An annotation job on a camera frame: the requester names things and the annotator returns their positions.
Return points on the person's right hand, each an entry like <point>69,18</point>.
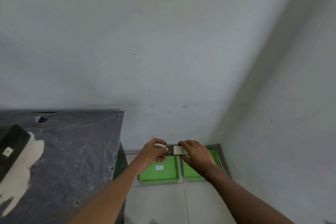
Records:
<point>200,157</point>

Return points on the person's left hand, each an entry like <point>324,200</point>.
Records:
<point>150,151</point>

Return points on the person's right thumb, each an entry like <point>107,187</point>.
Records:
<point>187,160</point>

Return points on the person's left thumb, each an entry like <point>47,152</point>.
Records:
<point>163,150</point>

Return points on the grey metal part with label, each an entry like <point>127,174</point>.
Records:
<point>171,149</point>

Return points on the person's right forearm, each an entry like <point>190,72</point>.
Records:
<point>244,200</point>

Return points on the person's left forearm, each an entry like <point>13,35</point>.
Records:
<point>110,195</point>

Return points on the green plastic tray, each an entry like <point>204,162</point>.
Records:
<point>168,171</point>
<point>191,174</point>

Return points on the white tray label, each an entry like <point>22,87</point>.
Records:
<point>159,167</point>

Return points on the dark grey covered table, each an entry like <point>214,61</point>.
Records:
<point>70,158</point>

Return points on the black tray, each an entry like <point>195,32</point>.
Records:
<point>11,142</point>

